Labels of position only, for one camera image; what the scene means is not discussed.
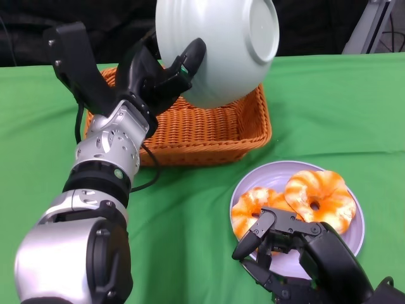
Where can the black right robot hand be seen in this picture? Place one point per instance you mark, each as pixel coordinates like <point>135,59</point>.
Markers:
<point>332,263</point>

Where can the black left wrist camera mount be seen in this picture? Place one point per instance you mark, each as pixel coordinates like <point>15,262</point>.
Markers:
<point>76,57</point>

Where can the grey metal stand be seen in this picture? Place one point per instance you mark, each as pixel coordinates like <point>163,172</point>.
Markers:
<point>367,28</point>

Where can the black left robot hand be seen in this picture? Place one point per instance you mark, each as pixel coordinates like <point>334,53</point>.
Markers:
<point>148,82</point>

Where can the grey-green bowl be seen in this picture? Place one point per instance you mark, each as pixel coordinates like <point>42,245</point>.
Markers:
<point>228,47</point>

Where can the lilac round plate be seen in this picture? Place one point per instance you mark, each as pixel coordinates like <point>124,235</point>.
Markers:
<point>275,174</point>

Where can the orange wicker basket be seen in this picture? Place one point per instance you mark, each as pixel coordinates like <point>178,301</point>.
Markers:
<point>205,133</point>

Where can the green tablecloth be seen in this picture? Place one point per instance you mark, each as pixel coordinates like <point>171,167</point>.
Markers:
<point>316,111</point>

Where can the black backdrop curtain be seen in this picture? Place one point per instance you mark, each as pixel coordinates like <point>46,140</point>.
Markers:
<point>25,38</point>

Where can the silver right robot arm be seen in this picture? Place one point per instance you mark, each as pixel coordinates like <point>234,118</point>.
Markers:
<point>392,294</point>

